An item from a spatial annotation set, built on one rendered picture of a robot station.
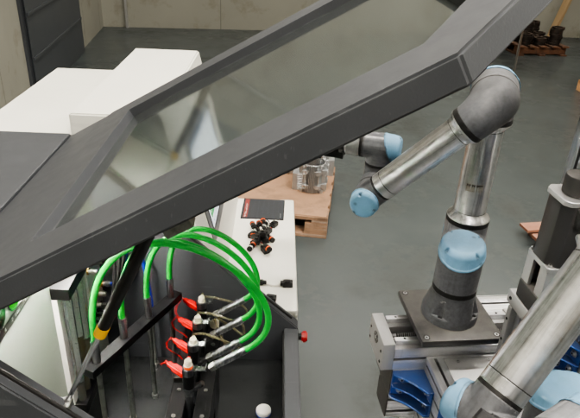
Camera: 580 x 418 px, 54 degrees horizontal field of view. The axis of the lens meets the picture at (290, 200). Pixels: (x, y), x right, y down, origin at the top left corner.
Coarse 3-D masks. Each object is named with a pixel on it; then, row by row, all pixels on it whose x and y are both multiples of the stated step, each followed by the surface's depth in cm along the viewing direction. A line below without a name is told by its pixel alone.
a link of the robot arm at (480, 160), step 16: (512, 80) 133; (480, 144) 145; (496, 144) 144; (464, 160) 150; (480, 160) 146; (496, 160) 148; (464, 176) 151; (480, 176) 148; (464, 192) 152; (480, 192) 150; (448, 208) 161; (464, 208) 153; (480, 208) 153; (448, 224) 158; (464, 224) 153; (480, 224) 153
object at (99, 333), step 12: (132, 252) 75; (144, 252) 74; (132, 264) 75; (120, 276) 77; (132, 276) 76; (120, 288) 77; (120, 300) 78; (108, 312) 79; (108, 324) 80; (96, 336) 81; (84, 360) 85; (84, 372) 86; (72, 384) 87
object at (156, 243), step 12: (156, 240) 112; (168, 240) 112; (204, 252) 113; (108, 264) 114; (228, 264) 114; (240, 276) 115; (96, 288) 116; (252, 288) 117; (96, 300) 118; (264, 300) 118; (264, 312) 120; (264, 336) 122; (252, 348) 124
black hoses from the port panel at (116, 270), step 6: (120, 258) 142; (114, 264) 138; (120, 264) 143; (114, 270) 139; (120, 270) 143; (114, 276) 139; (114, 282) 140; (114, 288) 141; (102, 306) 144; (96, 312) 150; (126, 318) 147
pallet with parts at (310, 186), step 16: (320, 160) 419; (288, 176) 439; (304, 176) 409; (320, 176) 406; (256, 192) 413; (272, 192) 414; (288, 192) 415; (304, 192) 416; (320, 192) 414; (304, 208) 394; (320, 208) 395; (320, 224) 386
